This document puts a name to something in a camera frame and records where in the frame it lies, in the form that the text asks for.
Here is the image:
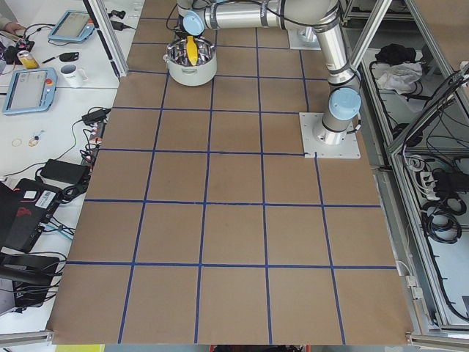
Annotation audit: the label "yellow corn cob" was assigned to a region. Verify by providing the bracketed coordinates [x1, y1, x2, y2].
[186, 35, 199, 66]

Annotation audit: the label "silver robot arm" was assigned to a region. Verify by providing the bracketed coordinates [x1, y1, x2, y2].
[177, 0, 361, 145]

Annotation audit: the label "white cooking pot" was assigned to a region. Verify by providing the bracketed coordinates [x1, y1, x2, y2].
[163, 37, 218, 87]

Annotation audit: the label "brown paper table cover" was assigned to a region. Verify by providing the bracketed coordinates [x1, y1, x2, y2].
[48, 1, 413, 345]

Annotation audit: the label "black power adapter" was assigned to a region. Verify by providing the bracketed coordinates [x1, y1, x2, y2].
[81, 108, 111, 125]

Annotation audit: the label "black power brick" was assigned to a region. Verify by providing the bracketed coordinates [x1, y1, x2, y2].
[40, 159, 90, 185]

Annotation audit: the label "white mug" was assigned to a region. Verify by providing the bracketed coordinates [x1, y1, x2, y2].
[60, 64, 88, 88]

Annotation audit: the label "black and white cloth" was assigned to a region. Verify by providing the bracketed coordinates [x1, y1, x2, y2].
[375, 43, 423, 95]

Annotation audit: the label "black laptop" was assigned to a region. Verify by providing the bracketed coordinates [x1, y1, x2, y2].
[1, 178, 62, 253]

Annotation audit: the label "blue teach pendant far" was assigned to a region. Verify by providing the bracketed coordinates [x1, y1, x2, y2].
[48, 10, 95, 43]

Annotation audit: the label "blue teach pendant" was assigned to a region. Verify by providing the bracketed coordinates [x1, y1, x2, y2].
[48, 10, 95, 43]
[2, 67, 58, 115]

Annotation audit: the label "blue teach pendant near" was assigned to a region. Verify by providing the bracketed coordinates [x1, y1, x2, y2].
[2, 67, 58, 115]

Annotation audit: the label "black docking device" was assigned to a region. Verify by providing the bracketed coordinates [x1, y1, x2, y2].
[1, 252, 67, 313]

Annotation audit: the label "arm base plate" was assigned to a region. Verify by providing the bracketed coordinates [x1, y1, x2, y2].
[287, 27, 321, 51]
[299, 112, 361, 159]

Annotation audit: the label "aluminium frame post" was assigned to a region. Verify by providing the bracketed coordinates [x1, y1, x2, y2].
[83, 0, 128, 79]

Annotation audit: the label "coiled black cables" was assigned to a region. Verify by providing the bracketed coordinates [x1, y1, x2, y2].
[421, 197, 463, 243]

